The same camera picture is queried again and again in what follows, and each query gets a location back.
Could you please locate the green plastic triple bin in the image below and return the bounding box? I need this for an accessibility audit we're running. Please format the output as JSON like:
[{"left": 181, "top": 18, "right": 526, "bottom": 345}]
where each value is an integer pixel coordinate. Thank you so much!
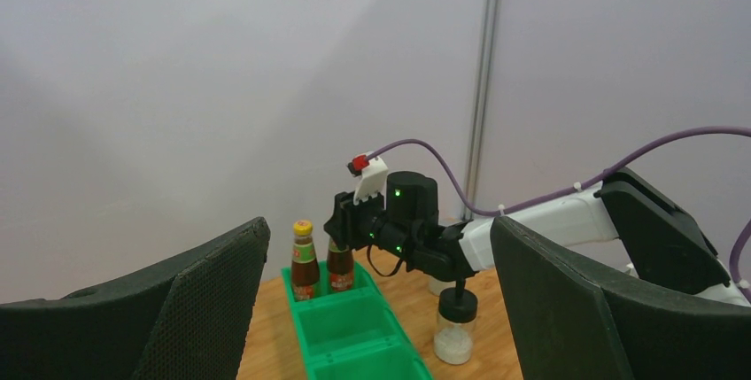
[{"left": 281, "top": 263, "right": 432, "bottom": 380}]

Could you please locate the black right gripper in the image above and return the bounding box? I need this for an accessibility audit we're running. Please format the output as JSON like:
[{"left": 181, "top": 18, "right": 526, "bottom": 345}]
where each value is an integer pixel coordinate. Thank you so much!
[{"left": 323, "top": 191, "right": 385, "bottom": 250}]

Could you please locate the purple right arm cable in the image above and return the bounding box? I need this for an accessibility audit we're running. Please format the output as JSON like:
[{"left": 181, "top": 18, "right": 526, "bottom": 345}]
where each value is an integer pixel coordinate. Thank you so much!
[{"left": 366, "top": 126, "right": 751, "bottom": 291}]

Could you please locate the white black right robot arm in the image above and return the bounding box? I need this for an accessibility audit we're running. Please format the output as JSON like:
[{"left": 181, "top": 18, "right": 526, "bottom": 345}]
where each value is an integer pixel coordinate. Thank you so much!
[{"left": 324, "top": 169, "right": 750, "bottom": 306}]

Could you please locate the yellow cap sauce bottle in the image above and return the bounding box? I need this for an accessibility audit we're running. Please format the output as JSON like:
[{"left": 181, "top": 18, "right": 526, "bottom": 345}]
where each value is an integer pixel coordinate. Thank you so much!
[
  {"left": 290, "top": 220, "right": 321, "bottom": 301},
  {"left": 327, "top": 238, "right": 354, "bottom": 293}
]

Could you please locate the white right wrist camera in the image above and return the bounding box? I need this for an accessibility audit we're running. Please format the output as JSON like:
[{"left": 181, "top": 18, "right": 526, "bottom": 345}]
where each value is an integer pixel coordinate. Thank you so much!
[{"left": 347, "top": 151, "right": 389, "bottom": 206}]

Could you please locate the silver lid spice jar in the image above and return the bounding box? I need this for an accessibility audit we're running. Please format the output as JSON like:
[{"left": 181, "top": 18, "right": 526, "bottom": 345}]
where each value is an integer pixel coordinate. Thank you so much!
[{"left": 427, "top": 275, "right": 455, "bottom": 297}]

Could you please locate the black cap white powder jar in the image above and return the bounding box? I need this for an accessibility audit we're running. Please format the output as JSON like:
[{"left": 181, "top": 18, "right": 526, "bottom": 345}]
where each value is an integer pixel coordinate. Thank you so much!
[{"left": 433, "top": 287, "right": 478, "bottom": 365}]

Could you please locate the right aluminium corner post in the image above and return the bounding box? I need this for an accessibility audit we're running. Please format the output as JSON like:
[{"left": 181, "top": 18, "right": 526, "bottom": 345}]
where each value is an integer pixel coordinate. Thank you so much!
[{"left": 464, "top": 0, "right": 501, "bottom": 205}]

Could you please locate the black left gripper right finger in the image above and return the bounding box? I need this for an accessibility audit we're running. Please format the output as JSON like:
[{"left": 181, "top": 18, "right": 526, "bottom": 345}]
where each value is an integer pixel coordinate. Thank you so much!
[{"left": 491, "top": 217, "right": 750, "bottom": 379}]

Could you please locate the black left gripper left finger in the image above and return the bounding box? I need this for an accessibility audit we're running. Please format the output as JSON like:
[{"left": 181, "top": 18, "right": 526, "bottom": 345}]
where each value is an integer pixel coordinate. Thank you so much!
[{"left": 1, "top": 217, "right": 271, "bottom": 379}]

